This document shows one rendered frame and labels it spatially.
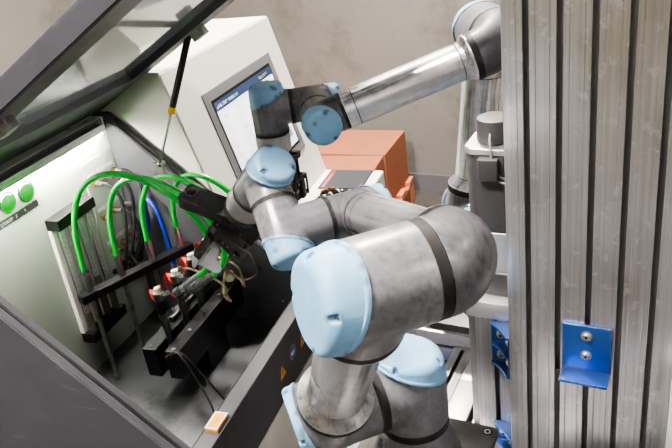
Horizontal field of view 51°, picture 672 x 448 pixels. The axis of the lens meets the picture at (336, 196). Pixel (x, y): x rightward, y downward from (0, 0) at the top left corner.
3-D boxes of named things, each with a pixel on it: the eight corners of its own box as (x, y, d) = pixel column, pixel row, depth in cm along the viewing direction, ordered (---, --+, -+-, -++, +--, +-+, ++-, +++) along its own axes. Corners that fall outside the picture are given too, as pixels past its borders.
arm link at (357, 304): (385, 441, 115) (467, 290, 70) (299, 474, 111) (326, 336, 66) (358, 373, 121) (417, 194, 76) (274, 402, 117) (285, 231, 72)
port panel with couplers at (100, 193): (120, 270, 194) (90, 166, 181) (110, 269, 195) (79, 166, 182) (146, 247, 205) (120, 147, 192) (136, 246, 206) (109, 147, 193)
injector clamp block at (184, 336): (190, 402, 174) (177, 352, 167) (155, 397, 177) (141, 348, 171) (249, 322, 202) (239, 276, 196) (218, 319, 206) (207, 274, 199)
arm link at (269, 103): (286, 85, 145) (245, 91, 144) (294, 135, 149) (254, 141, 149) (284, 75, 152) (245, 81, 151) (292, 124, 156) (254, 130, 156)
